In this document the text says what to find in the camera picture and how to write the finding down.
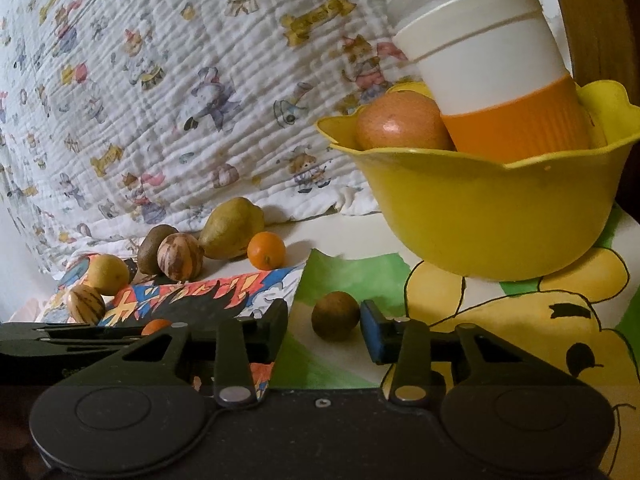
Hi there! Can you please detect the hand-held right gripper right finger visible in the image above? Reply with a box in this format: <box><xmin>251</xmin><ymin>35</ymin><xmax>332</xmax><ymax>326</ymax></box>
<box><xmin>361</xmin><ymin>300</ymin><xmax>586</xmax><ymax>407</ymax></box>

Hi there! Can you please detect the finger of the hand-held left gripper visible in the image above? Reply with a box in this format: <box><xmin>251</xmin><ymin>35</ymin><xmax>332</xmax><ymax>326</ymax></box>
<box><xmin>0</xmin><ymin>323</ymin><xmax>176</xmax><ymax>338</ymax></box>

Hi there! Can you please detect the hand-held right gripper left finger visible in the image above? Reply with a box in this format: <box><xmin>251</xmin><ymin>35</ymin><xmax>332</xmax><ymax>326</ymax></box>
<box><xmin>50</xmin><ymin>300</ymin><xmax>290</xmax><ymax>408</ymax></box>

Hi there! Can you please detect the striped brown round fruit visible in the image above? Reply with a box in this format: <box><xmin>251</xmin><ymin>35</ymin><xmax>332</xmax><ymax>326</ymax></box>
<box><xmin>156</xmin><ymin>232</ymin><xmax>205</xmax><ymax>281</ymax></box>
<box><xmin>66</xmin><ymin>284</ymin><xmax>107</xmax><ymax>324</ymax></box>

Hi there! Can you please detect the plain brown round fruit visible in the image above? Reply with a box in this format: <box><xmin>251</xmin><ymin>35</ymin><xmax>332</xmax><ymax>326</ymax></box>
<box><xmin>311</xmin><ymin>292</ymin><xmax>361</xmax><ymax>342</ymax></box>

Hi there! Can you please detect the yellow lemon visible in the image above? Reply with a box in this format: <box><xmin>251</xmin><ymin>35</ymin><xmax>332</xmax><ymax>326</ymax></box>
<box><xmin>86</xmin><ymin>254</ymin><xmax>131</xmax><ymax>297</ymax></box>

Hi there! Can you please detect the brown kiwi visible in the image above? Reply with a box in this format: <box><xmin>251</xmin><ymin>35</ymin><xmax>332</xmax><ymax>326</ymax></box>
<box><xmin>137</xmin><ymin>225</ymin><xmax>178</xmax><ymax>276</ymax></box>

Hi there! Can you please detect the yellow-green pear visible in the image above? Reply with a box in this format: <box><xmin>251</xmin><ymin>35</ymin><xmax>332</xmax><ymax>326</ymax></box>
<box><xmin>199</xmin><ymin>197</ymin><xmax>266</xmax><ymax>261</ymax></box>

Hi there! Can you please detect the colourful comic poster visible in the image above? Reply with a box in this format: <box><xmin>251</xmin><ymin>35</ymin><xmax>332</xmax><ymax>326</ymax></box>
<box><xmin>42</xmin><ymin>252</ymin><xmax>308</xmax><ymax>391</ymax></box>

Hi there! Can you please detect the yellow bear drawing mat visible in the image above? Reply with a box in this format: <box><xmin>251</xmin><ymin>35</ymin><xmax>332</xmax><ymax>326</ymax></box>
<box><xmin>270</xmin><ymin>210</ymin><xmax>640</xmax><ymax>480</ymax></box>

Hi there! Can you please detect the yellow wavy-rim bowl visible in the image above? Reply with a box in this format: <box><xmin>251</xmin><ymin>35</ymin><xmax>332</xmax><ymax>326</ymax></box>
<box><xmin>315</xmin><ymin>79</ymin><xmax>640</xmax><ymax>281</ymax></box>

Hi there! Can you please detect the red apple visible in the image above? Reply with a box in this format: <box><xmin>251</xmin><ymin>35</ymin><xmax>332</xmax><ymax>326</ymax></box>
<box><xmin>356</xmin><ymin>91</ymin><xmax>456</xmax><ymax>152</ymax></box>

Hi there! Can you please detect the white and orange cup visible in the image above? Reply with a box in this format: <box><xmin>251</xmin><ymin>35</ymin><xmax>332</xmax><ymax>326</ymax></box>
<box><xmin>386</xmin><ymin>0</ymin><xmax>593</xmax><ymax>163</ymax></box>

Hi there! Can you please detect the printed blanket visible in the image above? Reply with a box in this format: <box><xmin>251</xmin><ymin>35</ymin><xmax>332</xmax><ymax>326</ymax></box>
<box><xmin>0</xmin><ymin>0</ymin><xmax>566</xmax><ymax>286</ymax></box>

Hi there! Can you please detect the curved wooden frame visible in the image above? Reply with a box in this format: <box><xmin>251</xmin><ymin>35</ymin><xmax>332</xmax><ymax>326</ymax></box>
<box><xmin>542</xmin><ymin>0</ymin><xmax>640</xmax><ymax>106</ymax></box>

